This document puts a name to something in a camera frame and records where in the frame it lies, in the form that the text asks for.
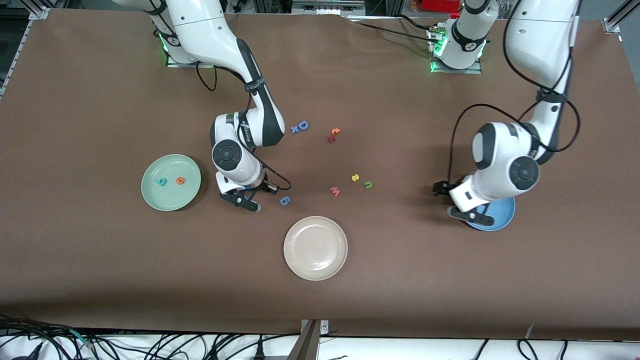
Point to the teal foam letter with loop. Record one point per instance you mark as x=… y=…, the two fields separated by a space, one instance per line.
x=161 y=182

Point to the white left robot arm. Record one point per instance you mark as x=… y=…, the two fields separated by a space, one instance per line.
x=540 y=40

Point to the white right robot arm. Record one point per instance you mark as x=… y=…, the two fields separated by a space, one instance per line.
x=210 y=30

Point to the blue foam number six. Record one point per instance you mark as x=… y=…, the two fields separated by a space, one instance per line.
x=284 y=201

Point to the pink foam letter M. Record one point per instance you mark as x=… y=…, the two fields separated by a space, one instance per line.
x=334 y=191

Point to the blue plate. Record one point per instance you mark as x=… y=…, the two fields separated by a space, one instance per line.
x=502 y=215

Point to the blue foam letter D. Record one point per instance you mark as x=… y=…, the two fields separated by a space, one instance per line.
x=303 y=125

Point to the beige plate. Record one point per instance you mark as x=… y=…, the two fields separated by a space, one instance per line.
x=315 y=248

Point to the mint green plate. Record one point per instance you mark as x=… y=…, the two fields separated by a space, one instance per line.
x=170 y=200

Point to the brown table cover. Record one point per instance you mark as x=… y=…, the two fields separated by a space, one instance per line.
x=400 y=280

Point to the red box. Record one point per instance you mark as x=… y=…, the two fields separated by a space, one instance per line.
x=440 y=5

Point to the aluminium corner profile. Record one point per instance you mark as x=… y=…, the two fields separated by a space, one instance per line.
x=612 y=25

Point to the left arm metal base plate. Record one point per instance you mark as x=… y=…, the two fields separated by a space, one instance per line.
x=455 y=71

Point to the aluminium profile post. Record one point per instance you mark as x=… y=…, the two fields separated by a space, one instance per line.
x=310 y=345

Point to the aluminium table frame rail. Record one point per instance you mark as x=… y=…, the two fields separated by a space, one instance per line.
x=37 y=13

